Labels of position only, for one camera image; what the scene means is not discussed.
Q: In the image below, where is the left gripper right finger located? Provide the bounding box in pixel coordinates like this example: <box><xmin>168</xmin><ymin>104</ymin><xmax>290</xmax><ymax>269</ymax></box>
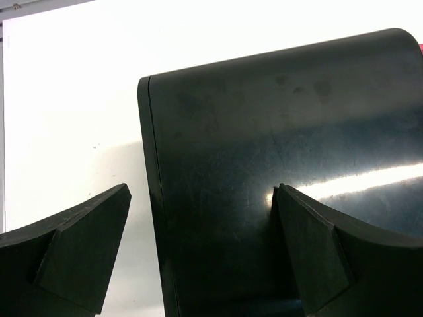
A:
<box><xmin>276</xmin><ymin>184</ymin><xmax>422</xmax><ymax>316</ymax></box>

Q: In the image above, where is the black drawer cabinet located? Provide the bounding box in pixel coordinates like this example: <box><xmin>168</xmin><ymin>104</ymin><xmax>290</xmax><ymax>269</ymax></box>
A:
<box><xmin>137</xmin><ymin>28</ymin><xmax>422</xmax><ymax>316</ymax></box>

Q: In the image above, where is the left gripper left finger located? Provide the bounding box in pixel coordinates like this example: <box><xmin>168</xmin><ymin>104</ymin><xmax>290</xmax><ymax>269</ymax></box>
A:
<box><xmin>1</xmin><ymin>184</ymin><xmax>132</xmax><ymax>316</ymax></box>

